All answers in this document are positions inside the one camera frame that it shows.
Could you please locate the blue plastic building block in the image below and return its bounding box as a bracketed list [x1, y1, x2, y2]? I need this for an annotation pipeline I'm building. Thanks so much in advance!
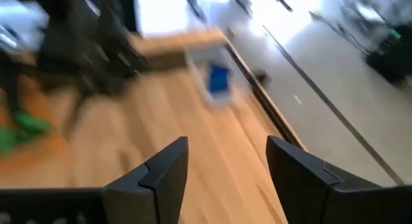
[207, 63, 232, 93]

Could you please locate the clear plastic bin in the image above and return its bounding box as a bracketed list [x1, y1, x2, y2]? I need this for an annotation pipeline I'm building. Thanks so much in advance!
[185, 45, 247, 108]

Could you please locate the black equipment cart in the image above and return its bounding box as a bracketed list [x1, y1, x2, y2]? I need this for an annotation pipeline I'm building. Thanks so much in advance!
[365, 23, 412, 86]

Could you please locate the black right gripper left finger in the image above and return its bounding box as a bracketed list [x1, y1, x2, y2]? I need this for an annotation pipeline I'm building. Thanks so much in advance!
[102, 136, 190, 224]

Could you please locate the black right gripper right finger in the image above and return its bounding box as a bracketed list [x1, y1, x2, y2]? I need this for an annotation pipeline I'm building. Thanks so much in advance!
[265, 135, 384, 224]

